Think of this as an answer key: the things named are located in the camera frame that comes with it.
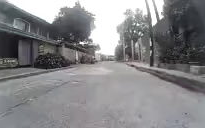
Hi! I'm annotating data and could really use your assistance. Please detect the dark utility pole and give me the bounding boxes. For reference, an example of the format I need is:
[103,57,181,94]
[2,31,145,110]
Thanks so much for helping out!
[144,0,156,68]

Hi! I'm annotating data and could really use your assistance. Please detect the grey concrete pavement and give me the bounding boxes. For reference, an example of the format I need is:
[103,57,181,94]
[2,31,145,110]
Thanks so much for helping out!
[125,60,205,96]
[0,64,78,84]

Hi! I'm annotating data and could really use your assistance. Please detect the large dark tree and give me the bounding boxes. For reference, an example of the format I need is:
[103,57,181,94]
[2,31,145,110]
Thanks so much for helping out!
[50,1,97,46]

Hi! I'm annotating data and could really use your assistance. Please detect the dense dark bushes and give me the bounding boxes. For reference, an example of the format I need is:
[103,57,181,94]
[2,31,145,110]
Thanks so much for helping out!
[155,0,205,73]

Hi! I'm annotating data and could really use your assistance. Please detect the low stone planter wall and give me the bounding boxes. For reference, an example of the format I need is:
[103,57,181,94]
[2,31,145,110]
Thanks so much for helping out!
[158,62,205,76]

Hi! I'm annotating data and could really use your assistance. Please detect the pale garden wall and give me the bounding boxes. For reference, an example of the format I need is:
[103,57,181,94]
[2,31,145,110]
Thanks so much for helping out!
[38,41,91,65]

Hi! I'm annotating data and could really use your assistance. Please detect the grey two-storey building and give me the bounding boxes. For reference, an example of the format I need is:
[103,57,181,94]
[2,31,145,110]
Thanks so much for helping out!
[0,0,59,70]

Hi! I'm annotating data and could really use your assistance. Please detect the dark leafy bush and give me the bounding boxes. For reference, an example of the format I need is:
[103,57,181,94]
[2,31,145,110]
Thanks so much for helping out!
[33,52,70,70]

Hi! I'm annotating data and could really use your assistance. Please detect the row of trees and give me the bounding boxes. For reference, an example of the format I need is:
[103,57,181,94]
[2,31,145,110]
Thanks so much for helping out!
[114,8,150,62]

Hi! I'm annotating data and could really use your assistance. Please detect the grey asphalt road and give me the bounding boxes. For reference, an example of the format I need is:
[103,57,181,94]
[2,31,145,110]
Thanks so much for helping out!
[0,60,205,128]

